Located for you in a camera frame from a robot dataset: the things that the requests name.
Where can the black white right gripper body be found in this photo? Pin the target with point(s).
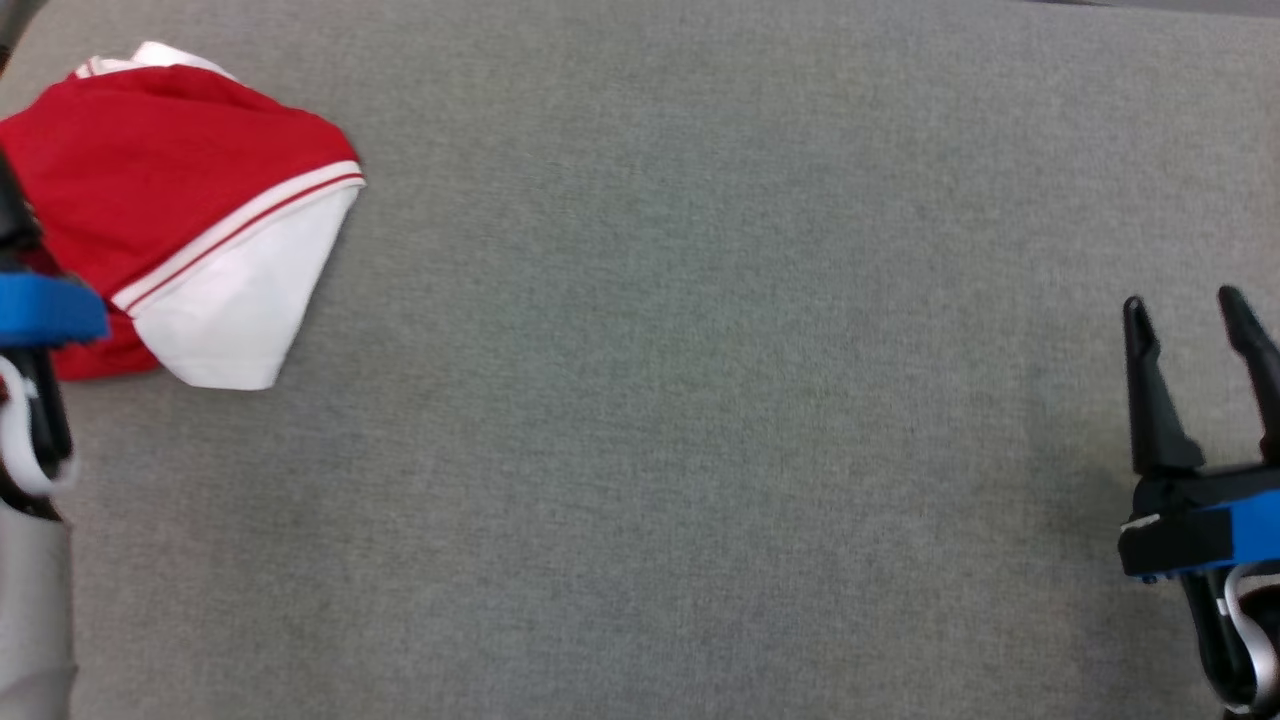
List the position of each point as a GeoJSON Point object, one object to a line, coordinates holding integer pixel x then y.
{"type": "Point", "coordinates": [1240, 640]}

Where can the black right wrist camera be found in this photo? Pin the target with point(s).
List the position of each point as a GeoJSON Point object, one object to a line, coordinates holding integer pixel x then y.
{"type": "Point", "coordinates": [1180, 545]}

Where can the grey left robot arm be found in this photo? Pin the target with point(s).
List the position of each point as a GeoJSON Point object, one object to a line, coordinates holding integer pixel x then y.
{"type": "Point", "coordinates": [30, 620]}

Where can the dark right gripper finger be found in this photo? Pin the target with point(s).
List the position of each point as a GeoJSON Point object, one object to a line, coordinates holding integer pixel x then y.
{"type": "Point", "coordinates": [1262, 370]}
{"type": "Point", "coordinates": [1152, 420]}

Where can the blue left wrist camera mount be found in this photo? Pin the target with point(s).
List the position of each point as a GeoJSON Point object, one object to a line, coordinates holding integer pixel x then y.
{"type": "Point", "coordinates": [50, 310]}

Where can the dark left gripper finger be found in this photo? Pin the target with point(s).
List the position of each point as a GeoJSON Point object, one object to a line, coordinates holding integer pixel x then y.
{"type": "Point", "coordinates": [12, 220]}

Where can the red jersey with white sleeves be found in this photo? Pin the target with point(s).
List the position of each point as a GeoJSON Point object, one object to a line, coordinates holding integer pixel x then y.
{"type": "Point", "coordinates": [160, 170]}

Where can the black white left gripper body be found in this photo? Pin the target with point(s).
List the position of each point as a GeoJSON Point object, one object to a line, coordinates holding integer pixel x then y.
{"type": "Point", "coordinates": [30, 440]}

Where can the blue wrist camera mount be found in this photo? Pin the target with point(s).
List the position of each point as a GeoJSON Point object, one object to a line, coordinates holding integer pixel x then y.
{"type": "Point", "coordinates": [1258, 535]}
{"type": "Point", "coordinates": [50, 310]}

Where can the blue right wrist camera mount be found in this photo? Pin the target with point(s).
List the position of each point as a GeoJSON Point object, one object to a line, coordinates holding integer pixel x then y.
{"type": "Point", "coordinates": [1258, 535]}

